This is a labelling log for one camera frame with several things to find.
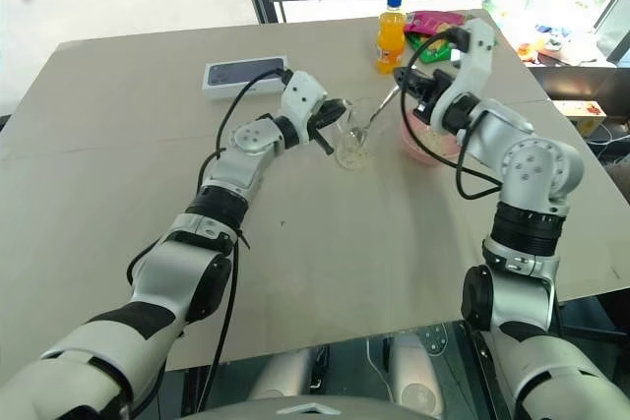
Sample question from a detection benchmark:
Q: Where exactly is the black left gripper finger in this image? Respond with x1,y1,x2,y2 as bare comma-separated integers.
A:
314,125,336,157

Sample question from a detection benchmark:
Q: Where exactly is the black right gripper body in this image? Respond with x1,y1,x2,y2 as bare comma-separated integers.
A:
414,69,458,122

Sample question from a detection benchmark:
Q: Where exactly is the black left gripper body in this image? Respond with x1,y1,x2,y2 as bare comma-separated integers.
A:
308,98,347,133

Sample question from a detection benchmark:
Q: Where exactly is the clear glass mug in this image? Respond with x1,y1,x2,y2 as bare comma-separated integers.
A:
333,96,379,171

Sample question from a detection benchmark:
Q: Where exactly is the metal spoon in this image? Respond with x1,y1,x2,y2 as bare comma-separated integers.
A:
349,84,403,142

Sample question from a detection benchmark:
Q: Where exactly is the pink bowl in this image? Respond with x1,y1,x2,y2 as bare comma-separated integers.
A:
397,103,468,168

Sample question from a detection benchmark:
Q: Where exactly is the orange soda bottle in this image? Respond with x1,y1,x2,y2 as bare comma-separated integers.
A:
375,0,408,77

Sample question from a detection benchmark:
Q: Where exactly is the green snack bag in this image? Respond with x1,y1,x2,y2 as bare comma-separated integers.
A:
404,29,463,65

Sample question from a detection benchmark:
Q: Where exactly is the pink snack bag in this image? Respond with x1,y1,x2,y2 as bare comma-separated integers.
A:
403,10,468,36

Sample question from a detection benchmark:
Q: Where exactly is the white phone box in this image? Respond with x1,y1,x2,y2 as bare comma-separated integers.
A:
202,51,291,103

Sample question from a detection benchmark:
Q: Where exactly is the dark side table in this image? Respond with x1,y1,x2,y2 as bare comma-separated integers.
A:
520,43,630,102

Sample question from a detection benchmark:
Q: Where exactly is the yellow cardboard box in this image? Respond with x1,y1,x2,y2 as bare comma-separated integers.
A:
550,99,607,139

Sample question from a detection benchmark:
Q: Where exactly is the silver rounded robot leg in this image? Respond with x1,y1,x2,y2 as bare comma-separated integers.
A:
249,346,317,402
390,325,453,417

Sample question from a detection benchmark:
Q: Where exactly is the dark robot torso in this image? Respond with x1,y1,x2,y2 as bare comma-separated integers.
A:
175,391,440,420

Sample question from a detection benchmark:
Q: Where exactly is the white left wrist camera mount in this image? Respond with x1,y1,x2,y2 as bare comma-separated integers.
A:
277,70,330,145

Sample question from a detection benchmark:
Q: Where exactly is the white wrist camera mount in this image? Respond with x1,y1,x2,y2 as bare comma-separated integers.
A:
426,18,497,135
277,70,330,145

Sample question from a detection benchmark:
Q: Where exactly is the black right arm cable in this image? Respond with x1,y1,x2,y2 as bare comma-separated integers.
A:
399,26,504,201

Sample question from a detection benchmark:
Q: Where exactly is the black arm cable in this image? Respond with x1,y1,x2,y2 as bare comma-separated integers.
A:
399,26,504,201
126,65,292,414

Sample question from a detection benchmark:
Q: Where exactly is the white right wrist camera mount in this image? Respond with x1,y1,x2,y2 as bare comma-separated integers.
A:
426,18,497,135

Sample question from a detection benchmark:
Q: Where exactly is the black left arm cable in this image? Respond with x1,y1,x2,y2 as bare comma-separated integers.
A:
126,65,292,414

